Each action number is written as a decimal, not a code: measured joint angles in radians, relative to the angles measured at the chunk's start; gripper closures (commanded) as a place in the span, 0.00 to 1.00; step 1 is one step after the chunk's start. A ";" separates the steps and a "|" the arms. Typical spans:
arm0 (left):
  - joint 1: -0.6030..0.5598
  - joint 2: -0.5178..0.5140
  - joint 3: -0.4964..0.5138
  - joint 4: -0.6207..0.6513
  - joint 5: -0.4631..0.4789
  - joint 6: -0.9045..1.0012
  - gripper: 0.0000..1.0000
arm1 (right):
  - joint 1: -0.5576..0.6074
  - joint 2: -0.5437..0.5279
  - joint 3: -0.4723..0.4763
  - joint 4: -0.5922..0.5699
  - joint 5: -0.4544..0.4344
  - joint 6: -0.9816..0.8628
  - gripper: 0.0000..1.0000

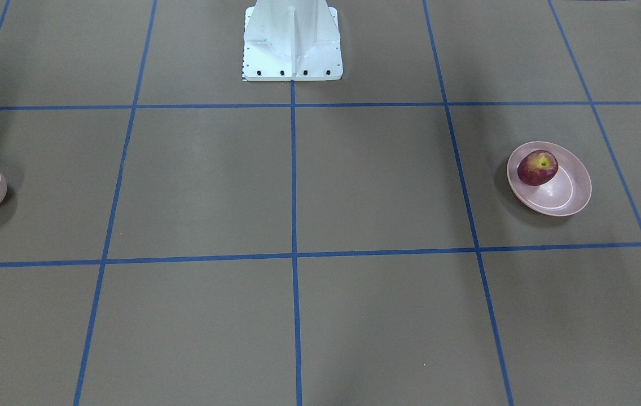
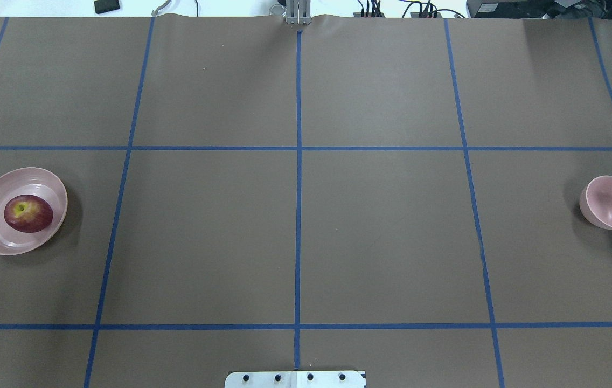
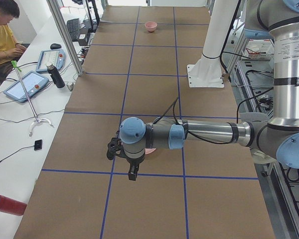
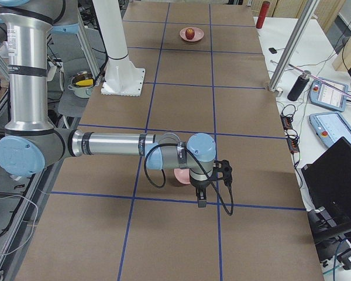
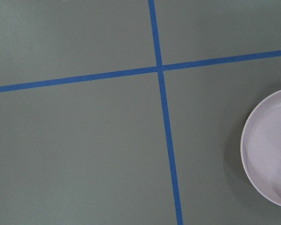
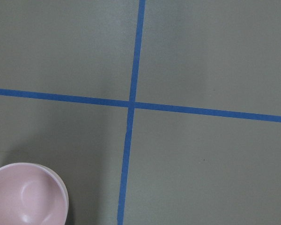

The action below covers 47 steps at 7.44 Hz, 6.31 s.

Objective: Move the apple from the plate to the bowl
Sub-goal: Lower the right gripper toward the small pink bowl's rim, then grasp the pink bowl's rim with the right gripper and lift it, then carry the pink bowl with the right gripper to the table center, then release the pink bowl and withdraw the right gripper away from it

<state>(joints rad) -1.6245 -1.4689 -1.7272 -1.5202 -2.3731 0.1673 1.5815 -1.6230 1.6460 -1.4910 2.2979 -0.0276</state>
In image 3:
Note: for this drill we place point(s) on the near teach pendant tablet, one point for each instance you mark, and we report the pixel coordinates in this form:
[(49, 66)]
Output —
[(33, 82)]

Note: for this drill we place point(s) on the black keyboard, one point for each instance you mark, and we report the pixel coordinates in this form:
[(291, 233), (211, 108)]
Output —
[(73, 28)]

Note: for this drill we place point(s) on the far teach pendant tablet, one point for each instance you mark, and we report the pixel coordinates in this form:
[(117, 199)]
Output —
[(47, 57)]

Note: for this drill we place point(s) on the black computer mouse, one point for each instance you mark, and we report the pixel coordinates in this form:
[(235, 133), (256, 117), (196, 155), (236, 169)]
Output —
[(54, 46)]

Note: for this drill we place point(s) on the small black square device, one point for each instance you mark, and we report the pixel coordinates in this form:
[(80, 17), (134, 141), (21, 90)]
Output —
[(38, 144)]

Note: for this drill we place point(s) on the pink plate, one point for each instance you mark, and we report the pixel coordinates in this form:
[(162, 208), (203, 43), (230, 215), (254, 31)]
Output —
[(149, 150)]

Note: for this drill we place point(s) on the small metal cup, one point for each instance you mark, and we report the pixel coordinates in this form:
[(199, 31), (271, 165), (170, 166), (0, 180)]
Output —
[(70, 86)]

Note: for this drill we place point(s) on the aluminium frame post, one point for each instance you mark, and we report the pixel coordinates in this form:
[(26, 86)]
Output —
[(61, 26)]

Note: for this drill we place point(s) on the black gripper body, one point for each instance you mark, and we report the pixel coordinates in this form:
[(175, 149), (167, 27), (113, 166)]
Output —
[(134, 162)]

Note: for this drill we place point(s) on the red cylinder bottle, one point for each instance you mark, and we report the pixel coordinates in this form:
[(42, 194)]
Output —
[(11, 206)]

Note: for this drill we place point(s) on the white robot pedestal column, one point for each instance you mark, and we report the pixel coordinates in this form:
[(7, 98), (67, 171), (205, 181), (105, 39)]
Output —
[(207, 71)]

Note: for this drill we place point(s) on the teach pendant tablet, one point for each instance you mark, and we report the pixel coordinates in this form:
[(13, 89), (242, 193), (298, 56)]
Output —
[(47, 57), (33, 82)]

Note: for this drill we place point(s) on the pink bowl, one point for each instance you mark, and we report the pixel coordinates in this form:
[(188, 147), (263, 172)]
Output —
[(151, 26)]

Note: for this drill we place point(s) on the black water bottle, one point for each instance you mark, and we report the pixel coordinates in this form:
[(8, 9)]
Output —
[(55, 75)]

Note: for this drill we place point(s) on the person in yellow shirt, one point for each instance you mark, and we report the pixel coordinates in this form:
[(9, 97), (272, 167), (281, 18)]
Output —
[(10, 48)]

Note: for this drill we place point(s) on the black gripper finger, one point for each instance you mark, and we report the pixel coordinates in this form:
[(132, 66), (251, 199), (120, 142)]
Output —
[(133, 172)]

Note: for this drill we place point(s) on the metal rod stand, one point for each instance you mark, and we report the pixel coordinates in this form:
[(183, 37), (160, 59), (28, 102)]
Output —
[(37, 120)]

